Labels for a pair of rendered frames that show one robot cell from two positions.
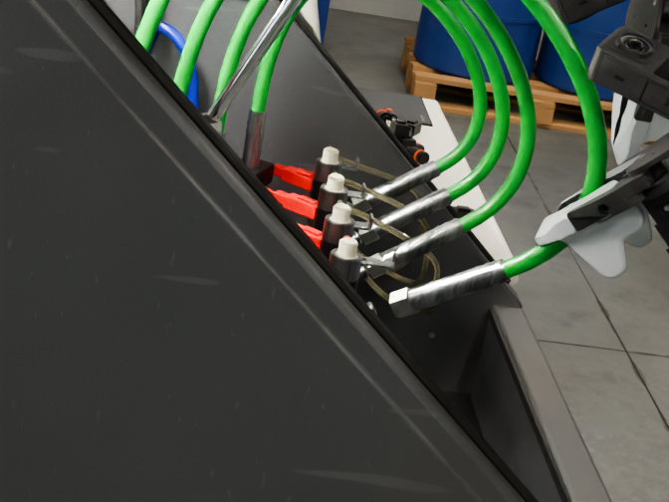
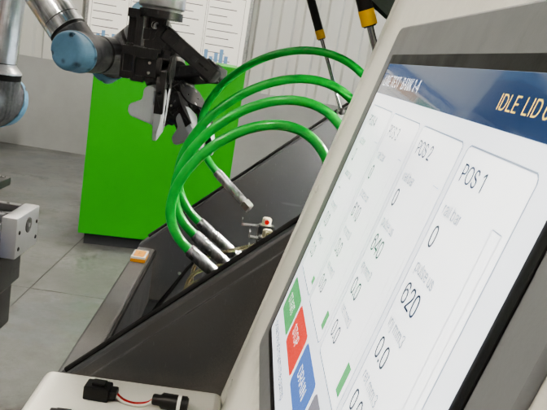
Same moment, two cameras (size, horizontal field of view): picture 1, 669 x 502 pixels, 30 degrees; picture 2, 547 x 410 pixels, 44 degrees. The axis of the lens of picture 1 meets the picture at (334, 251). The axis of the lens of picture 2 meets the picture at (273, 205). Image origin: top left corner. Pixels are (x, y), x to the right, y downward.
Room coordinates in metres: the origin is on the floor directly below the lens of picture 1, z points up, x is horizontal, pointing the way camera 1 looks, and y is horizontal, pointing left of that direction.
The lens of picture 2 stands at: (2.11, 0.09, 1.40)
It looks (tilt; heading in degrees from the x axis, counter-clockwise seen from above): 12 degrees down; 185
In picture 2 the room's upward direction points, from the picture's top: 9 degrees clockwise
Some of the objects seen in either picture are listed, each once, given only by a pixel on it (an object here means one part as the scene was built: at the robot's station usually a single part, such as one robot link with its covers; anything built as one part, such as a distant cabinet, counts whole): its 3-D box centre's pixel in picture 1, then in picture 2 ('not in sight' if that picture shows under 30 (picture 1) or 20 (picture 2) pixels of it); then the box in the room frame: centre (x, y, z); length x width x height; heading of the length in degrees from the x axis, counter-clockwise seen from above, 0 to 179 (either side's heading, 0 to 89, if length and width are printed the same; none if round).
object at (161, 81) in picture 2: not in sight; (160, 87); (1.02, -0.22, 1.32); 0.05 x 0.02 x 0.09; 8
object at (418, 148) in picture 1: (396, 131); not in sight; (1.73, -0.06, 1.01); 0.23 x 0.11 x 0.06; 8
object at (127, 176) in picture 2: not in sight; (161, 148); (-2.59, -1.15, 0.65); 0.95 x 0.86 x 1.30; 104
